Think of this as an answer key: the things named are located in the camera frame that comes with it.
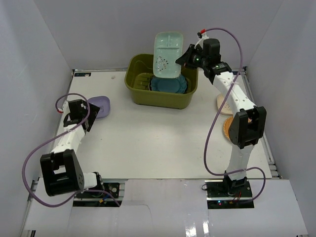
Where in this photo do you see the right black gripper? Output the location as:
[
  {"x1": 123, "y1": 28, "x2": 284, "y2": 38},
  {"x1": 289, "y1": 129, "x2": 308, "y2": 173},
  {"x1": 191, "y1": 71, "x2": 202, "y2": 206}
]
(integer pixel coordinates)
[{"x1": 175, "y1": 44, "x2": 208, "y2": 70}]

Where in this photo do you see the lavender square dish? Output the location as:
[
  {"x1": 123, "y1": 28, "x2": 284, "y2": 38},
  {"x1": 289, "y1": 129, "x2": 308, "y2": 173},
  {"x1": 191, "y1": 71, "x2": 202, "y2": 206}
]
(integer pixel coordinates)
[{"x1": 88, "y1": 96, "x2": 111, "y2": 119}]

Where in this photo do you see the mint green square plate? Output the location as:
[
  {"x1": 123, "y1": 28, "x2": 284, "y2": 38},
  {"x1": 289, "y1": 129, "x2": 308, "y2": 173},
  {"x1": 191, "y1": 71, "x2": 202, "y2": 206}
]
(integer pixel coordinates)
[{"x1": 153, "y1": 32, "x2": 183, "y2": 79}]

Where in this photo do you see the teal scalloped plate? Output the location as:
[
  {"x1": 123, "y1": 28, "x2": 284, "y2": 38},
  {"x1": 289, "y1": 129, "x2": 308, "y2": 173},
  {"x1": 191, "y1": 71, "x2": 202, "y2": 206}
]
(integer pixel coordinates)
[{"x1": 149, "y1": 75, "x2": 187, "y2": 94}]

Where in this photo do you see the black rimmed beige plate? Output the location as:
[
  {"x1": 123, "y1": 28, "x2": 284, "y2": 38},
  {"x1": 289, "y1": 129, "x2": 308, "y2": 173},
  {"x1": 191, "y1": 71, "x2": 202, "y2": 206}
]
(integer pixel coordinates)
[{"x1": 148, "y1": 78, "x2": 152, "y2": 91}]

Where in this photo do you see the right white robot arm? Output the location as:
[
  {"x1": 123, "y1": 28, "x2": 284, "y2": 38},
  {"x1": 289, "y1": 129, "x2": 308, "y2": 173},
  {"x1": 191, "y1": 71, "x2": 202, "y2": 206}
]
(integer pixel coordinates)
[{"x1": 176, "y1": 39, "x2": 267, "y2": 197}]

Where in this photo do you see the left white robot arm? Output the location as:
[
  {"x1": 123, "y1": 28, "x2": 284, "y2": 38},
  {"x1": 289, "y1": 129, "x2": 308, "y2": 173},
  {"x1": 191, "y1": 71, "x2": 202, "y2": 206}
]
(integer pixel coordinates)
[{"x1": 40, "y1": 99, "x2": 104, "y2": 197}]

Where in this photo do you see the olive green plastic bin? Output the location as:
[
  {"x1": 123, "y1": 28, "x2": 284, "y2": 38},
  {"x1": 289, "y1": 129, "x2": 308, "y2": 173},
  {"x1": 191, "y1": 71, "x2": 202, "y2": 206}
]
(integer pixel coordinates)
[{"x1": 124, "y1": 54, "x2": 198, "y2": 109}]

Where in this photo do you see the cream square dish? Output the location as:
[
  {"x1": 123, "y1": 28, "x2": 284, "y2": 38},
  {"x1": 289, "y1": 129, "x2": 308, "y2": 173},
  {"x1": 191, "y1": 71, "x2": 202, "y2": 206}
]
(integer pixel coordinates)
[{"x1": 217, "y1": 94, "x2": 233, "y2": 116}]

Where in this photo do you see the orange woven round plate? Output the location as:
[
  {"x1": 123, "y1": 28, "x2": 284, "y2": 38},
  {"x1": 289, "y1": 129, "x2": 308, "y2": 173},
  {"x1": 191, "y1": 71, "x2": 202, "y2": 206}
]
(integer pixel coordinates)
[{"x1": 223, "y1": 117, "x2": 233, "y2": 141}]

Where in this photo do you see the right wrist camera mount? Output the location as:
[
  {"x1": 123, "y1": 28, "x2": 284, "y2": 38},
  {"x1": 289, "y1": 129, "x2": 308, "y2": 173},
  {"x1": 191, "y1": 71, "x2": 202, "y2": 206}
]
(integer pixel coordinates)
[{"x1": 195, "y1": 29, "x2": 209, "y2": 48}]

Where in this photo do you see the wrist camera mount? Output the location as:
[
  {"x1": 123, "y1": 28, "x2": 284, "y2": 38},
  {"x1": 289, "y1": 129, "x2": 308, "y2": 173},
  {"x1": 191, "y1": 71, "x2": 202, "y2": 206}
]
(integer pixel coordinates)
[
  {"x1": 195, "y1": 29, "x2": 209, "y2": 48},
  {"x1": 57, "y1": 100, "x2": 70, "y2": 115}
]

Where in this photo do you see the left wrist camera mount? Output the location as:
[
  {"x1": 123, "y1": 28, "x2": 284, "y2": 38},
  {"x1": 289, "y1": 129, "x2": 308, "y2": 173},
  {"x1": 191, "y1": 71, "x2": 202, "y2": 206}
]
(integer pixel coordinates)
[{"x1": 57, "y1": 100, "x2": 70, "y2": 115}]

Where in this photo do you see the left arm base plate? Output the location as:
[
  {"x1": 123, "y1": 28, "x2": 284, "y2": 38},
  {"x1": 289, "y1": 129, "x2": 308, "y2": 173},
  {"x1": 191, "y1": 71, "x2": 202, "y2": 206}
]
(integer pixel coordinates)
[{"x1": 75, "y1": 182, "x2": 120, "y2": 201}]

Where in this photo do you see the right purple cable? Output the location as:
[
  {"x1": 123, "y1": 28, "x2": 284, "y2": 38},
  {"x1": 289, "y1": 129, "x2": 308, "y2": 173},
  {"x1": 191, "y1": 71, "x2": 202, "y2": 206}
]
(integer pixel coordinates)
[{"x1": 203, "y1": 27, "x2": 267, "y2": 204}]

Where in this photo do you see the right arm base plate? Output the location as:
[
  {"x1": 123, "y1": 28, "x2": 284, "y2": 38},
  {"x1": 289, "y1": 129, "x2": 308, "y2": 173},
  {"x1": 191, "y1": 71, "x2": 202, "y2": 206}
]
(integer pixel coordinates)
[{"x1": 201, "y1": 180, "x2": 253, "y2": 206}]

